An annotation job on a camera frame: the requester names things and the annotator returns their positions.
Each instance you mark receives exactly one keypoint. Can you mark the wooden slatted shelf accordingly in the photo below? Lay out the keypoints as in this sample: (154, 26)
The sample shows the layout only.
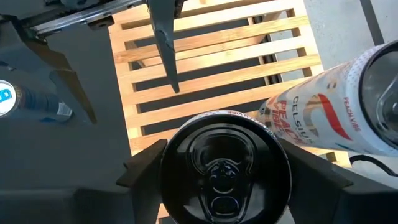
(211, 70)

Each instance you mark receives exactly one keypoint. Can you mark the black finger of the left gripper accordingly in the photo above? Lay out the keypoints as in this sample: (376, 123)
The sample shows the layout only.
(164, 31)
(66, 84)

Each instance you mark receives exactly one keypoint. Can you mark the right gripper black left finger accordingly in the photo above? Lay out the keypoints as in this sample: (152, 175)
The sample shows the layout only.
(144, 177)

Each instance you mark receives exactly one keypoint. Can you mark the white Celsius Peach Vibe can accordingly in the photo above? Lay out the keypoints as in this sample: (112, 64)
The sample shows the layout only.
(326, 115)
(224, 174)

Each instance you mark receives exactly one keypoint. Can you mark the blue silver Red Bull can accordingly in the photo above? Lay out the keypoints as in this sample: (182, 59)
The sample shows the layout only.
(46, 102)

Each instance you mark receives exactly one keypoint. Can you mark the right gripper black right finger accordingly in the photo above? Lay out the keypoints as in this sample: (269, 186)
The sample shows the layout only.
(314, 183)

